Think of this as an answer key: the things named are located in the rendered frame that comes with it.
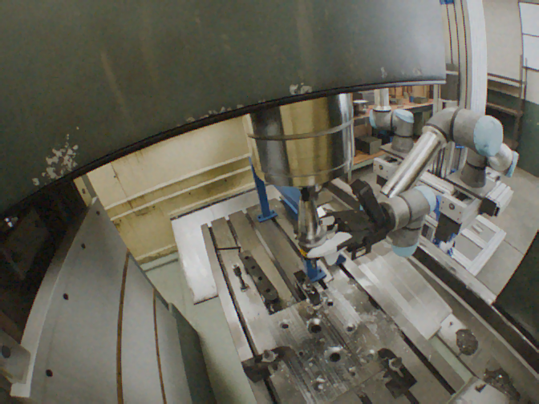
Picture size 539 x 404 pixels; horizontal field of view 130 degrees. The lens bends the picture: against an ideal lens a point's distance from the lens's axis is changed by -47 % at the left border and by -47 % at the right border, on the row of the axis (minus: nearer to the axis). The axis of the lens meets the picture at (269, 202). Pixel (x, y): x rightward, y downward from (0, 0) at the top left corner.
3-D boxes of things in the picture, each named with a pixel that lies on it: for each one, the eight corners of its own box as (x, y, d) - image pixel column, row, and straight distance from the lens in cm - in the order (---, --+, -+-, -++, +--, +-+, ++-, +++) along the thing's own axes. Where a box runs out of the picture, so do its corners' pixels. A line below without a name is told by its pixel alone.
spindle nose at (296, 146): (243, 162, 43) (228, 96, 40) (321, 139, 48) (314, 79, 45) (275, 203, 29) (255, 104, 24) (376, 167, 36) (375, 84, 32)
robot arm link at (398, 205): (411, 205, 55) (388, 189, 59) (397, 212, 52) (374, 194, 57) (406, 232, 59) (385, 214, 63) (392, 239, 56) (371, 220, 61)
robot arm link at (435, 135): (434, 93, 90) (350, 204, 73) (461, 99, 84) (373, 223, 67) (443, 117, 97) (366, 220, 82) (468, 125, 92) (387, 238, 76)
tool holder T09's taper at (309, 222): (294, 224, 46) (289, 195, 42) (315, 217, 47) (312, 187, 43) (303, 238, 43) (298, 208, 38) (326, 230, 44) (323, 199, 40)
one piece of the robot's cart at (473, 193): (467, 171, 154) (469, 162, 152) (498, 188, 149) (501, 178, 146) (438, 191, 125) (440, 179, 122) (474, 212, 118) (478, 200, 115)
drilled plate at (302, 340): (334, 293, 77) (334, 284, 73) (390, 365, 69) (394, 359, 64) (266, 325, 73) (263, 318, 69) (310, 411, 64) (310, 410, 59)
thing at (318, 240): (290, 232, 48) (289, 223, 46) (318, 223, 49) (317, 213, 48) (302, 252, 43) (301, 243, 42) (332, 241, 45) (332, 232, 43)
